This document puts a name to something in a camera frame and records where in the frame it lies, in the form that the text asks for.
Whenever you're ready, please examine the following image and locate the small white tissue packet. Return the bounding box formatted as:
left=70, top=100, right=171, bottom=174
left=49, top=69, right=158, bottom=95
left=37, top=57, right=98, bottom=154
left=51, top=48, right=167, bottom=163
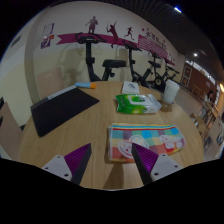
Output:
left=121, top=80, right=140, bottom=95

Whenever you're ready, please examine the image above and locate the black exercise bike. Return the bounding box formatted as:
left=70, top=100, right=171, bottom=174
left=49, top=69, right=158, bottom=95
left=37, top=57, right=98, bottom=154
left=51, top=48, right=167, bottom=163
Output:
left=146, top=49, right=168, bottom=93
left=74, top=32, right=128, bottom=83
left=161, top=58, right=181, bottom=84
left=121, top=39, right=151, bottom=88

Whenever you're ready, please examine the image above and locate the white paper cup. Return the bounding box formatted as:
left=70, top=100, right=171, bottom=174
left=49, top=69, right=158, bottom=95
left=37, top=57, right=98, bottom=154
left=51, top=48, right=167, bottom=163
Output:
left=162, top=79, right=181, bottom=104

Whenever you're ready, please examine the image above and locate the colourful checked towel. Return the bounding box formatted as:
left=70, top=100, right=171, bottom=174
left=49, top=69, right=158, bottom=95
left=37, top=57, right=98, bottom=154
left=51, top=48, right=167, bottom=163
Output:
left=107, top=122, right=186, bottom=164

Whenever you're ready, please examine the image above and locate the person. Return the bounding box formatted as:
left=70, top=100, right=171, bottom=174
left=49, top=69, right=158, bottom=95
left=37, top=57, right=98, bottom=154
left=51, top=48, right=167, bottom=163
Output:
left=205, top=89, right=216, bottom=104

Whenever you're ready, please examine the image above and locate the brown tape roll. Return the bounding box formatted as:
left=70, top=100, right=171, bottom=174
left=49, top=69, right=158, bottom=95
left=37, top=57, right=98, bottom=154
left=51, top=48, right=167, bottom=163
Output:
left=159, top=98, right=174, bottom=113

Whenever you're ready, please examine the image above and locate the black flat pad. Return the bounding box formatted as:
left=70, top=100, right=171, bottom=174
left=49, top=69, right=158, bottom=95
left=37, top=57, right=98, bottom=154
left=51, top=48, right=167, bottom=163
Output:
left=29, top=85, right=101, bottom=138

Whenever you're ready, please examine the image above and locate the group of wooden chairs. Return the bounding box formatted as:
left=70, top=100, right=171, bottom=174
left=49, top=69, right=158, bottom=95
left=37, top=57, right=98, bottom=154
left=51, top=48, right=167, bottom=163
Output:
left=189, top=98, right=224, bottom=158

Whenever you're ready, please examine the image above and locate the beige chair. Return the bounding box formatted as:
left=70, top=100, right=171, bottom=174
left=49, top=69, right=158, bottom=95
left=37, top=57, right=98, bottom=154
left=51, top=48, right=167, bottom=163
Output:
left=35, top=66, right=66, bottom=100
left=0, top=96, right=24, bottom=162

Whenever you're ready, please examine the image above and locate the dark framed notice board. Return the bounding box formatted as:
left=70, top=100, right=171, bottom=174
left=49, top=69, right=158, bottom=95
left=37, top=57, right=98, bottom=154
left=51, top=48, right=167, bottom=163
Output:
left=181, top=64, right=193, bottom=88

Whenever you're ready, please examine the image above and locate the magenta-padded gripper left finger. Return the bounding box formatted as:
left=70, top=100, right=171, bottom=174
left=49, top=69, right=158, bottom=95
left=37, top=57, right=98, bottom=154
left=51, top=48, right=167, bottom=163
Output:
left=41, top=143, right=93, bottom=186

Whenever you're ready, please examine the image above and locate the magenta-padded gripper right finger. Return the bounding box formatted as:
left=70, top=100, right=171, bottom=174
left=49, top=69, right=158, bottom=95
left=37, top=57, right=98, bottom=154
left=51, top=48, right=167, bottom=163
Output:
left=131, top=143, right=184, bottom=186

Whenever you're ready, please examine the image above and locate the small wall poster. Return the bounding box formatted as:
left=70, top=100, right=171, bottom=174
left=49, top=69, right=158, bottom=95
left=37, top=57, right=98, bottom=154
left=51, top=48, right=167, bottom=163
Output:
left=40, top=22, right=56, bottom=50

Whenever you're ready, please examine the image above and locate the green white wet wipes pack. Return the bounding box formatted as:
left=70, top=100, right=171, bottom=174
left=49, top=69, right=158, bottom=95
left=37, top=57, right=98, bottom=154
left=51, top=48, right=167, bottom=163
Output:
left=114, top=93, right=163, bottom=115

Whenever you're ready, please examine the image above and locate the blue orange tube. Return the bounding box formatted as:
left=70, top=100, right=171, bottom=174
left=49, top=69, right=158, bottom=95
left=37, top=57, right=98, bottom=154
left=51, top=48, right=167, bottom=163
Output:
left=74, top=81, right=98, bottom=90

